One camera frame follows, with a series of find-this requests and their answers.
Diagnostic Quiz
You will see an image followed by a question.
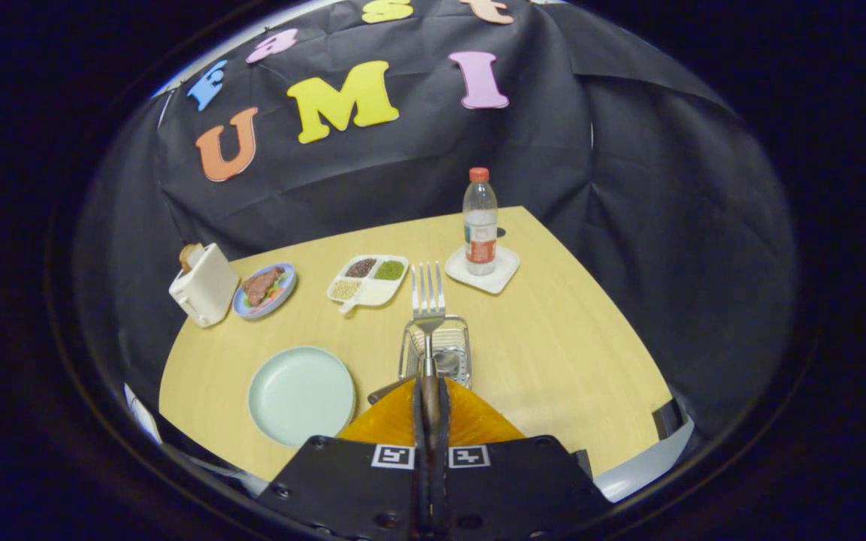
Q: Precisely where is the white divided dish with beans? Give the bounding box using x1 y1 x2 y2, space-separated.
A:
326 254 410 314

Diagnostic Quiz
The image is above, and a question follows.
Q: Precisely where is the fork with wooden handle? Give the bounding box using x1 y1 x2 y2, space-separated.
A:
411 261 447 440

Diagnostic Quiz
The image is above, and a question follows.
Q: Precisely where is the meat and vegetable food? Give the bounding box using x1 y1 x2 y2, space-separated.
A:
241 266 287 307

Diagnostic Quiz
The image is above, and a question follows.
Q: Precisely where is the black backdrop cloth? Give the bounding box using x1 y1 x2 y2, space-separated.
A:
72 0 798 444

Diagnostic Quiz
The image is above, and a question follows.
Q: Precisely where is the blue plate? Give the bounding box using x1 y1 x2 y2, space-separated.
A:
232 262 298 320

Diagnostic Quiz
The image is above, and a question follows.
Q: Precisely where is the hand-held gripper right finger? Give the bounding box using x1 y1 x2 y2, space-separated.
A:
431 378 616 541

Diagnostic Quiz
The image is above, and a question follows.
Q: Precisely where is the white square coaster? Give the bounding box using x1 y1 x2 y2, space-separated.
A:
445 246 521 295

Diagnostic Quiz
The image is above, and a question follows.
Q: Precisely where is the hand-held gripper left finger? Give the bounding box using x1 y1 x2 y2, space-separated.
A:
256 378 431 541

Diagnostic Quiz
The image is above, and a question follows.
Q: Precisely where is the pale green plate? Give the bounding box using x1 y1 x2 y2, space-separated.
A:
247 346 357 449

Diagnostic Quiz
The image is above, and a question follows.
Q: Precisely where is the spoon with wooden handle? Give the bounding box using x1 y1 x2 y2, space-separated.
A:
368 347 465 405

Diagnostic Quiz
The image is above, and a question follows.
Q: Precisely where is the metal wire basket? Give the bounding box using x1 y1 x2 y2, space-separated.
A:
398 316 473 390

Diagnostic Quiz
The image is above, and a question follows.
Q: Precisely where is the clear water bottle red cap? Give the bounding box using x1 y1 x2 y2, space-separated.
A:
463 167 499 277

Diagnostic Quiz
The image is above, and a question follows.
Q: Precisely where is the grey chair with black armrests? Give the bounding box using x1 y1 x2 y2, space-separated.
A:
572 398 697 503

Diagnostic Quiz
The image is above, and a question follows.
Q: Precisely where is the white toaster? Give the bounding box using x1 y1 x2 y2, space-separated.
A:
168 243 241 328

